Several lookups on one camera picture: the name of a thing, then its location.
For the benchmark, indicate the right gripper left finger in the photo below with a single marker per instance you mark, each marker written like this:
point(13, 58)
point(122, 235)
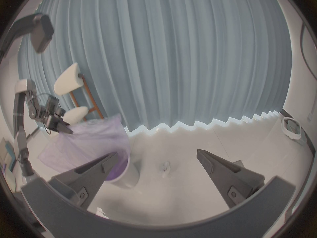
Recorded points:
point(81, 182)

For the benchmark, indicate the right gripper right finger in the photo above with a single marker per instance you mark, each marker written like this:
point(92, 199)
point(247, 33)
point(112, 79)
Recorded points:
point(230, 180)

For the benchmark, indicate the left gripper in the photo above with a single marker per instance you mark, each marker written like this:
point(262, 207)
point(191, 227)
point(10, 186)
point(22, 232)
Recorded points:
point(53, 123)

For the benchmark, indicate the purple plastic bag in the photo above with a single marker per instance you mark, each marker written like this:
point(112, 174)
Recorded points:
point(99, 137)

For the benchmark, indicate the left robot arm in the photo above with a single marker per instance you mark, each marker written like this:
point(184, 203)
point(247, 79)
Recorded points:
point(21, 132)

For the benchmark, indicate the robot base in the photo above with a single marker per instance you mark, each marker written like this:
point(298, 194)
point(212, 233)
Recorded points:
point(18, 182)

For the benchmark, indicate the white trash bin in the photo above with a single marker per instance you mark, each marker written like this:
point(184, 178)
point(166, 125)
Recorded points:
point(131, 175)

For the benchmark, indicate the white cushioned wooden chair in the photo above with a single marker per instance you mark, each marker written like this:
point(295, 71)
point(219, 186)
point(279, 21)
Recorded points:
point(68, 79)

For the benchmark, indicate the crumpled white paper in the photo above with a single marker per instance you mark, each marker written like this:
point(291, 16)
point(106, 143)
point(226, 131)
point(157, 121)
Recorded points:
point(165, 168)

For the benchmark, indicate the pale blue curtain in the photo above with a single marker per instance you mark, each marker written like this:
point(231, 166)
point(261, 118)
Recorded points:
point(173, 58)

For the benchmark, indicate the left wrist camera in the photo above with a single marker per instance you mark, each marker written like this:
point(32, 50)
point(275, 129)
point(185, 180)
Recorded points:
point(53, 104)

